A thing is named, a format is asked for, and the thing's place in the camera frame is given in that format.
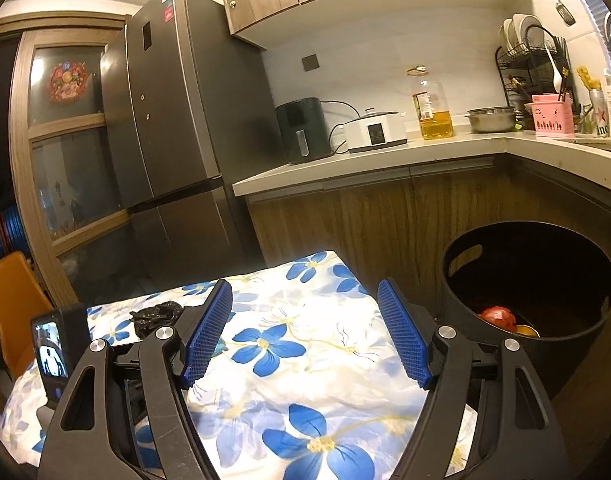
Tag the black air fryer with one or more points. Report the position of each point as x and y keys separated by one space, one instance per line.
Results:
x=303 y=130

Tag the steel pot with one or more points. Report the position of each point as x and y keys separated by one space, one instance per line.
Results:
x=492 y=119

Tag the black round trash bin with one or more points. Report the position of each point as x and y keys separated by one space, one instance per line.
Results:
x=551 y=278

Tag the wall socket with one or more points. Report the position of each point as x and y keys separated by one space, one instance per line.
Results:
x=310 y=63

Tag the pink utensil holder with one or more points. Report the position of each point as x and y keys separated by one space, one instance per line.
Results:
x=552 y=115

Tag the black dish rack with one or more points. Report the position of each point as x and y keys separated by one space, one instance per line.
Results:
x=525 y=60

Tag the white rice cooker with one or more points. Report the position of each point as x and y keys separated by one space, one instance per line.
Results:
x=375 y=130

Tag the wooden lower cabinets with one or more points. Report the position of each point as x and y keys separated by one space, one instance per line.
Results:
x=400 y=224

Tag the wooden glass door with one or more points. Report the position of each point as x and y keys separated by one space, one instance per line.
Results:
x=72 y=215

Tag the orange chair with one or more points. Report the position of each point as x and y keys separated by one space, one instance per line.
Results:
x=21 y=299

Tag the dark grey refrigerator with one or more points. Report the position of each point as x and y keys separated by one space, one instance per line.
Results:
x=189 y=114

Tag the beverage can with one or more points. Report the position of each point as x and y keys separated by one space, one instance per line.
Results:
x=600 y=114

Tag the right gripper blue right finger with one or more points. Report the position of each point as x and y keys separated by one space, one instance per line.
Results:
x=517 y=435

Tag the cooking oil bottle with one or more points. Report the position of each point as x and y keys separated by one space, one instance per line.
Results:
x=433 y=112

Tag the floral blue white tablecloth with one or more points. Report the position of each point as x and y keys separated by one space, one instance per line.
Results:
x=304 y=382

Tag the red floral door decoration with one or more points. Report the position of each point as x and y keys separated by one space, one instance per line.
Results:
x=67 y=82

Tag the red paper cup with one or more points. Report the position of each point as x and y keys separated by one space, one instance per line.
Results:
x=500 y=317

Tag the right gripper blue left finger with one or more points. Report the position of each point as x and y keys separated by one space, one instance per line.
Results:
x=169 y=361

